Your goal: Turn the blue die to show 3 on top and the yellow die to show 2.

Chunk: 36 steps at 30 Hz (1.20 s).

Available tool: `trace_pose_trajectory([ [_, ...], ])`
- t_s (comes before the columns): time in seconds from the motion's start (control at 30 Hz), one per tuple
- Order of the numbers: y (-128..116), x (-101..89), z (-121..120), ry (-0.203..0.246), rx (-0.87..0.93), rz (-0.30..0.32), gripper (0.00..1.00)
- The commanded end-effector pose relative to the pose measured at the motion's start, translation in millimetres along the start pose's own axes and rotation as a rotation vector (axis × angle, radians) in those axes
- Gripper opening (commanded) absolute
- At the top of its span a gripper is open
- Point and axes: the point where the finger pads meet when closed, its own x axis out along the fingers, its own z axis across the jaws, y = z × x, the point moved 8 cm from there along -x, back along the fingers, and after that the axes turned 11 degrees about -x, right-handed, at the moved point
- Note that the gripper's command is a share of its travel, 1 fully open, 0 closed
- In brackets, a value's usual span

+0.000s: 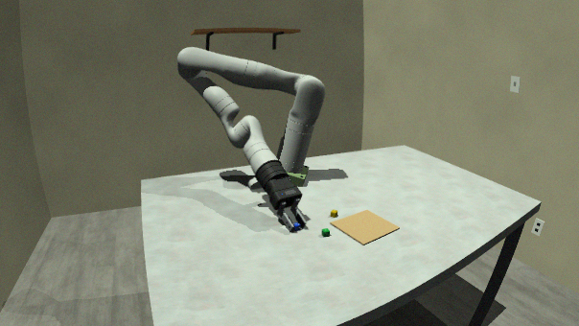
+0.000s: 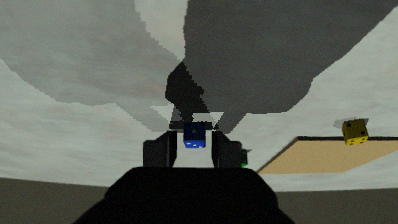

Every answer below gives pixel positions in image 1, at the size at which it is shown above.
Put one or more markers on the tan square mat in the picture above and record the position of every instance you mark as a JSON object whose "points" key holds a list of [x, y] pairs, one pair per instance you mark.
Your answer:
{"points": [[365, 227]]}

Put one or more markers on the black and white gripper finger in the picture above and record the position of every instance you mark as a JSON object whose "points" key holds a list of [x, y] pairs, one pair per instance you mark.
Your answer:
{"points": [[285, 218], [297, 214]]}

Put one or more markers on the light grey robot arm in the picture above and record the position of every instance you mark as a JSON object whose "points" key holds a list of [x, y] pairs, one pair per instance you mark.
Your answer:
{"points": [[192, 63]]}

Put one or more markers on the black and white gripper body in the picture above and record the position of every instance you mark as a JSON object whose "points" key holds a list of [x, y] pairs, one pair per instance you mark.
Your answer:
{"points": [[273, 178]]}

